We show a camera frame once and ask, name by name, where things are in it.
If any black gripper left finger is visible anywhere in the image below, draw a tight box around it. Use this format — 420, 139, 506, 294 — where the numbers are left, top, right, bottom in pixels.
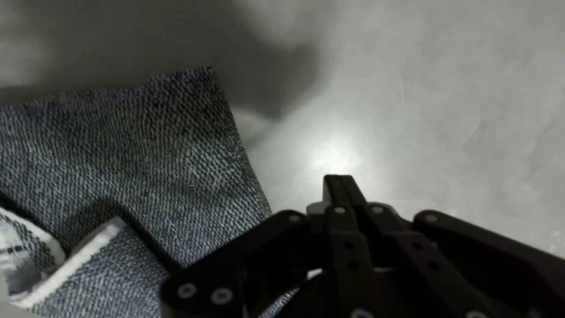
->
157, 173, 377, 318

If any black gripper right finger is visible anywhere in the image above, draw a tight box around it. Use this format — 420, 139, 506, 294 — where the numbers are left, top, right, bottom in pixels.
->
346, 173, 565, 318

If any blue-grey striped towel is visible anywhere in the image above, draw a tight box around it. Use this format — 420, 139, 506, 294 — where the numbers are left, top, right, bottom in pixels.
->
0, 65, 307, 318

